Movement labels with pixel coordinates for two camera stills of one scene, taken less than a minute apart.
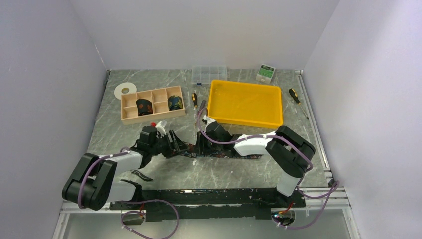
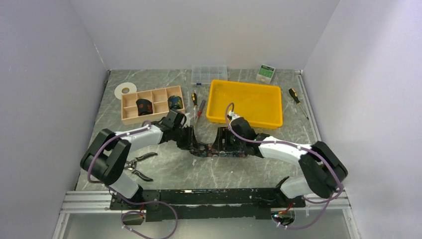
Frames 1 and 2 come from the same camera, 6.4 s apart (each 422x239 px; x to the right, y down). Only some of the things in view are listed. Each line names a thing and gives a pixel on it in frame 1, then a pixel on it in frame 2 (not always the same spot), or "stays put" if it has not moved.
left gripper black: x=176 y=145 to x=190 y=142
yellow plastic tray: x=245 y=103 stays put
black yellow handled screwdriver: x=194 y=97 stays put
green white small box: x=265 y=73 stays put
